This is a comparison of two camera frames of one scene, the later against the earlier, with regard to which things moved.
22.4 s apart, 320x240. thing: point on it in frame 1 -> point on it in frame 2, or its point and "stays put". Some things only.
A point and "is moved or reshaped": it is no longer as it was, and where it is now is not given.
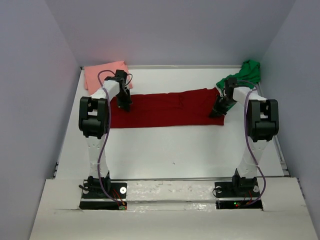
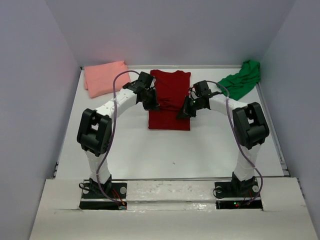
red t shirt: x=193 y=108 is moved or reshaped
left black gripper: x=125 y=105 -> x=153 y=106
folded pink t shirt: x=95 y=75 stays put
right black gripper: x=216 y=110 -> x=187 y=112
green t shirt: x=249 y=76 stays put
